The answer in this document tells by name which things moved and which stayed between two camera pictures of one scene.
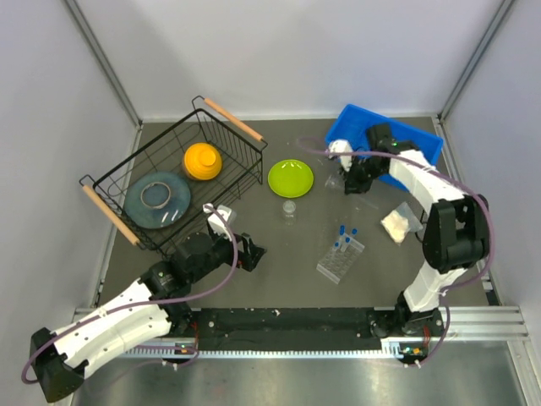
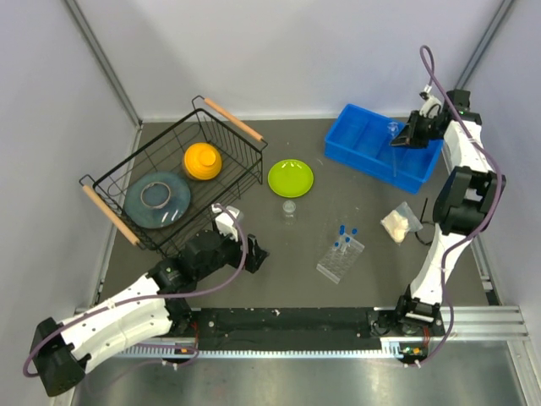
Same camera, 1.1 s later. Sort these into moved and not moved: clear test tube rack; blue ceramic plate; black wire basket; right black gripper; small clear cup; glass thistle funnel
Moved: right black gripper; glass thistle funnel
Not moved: clear test tube rack; small clear cup; black wire basket; blue ceramic plate
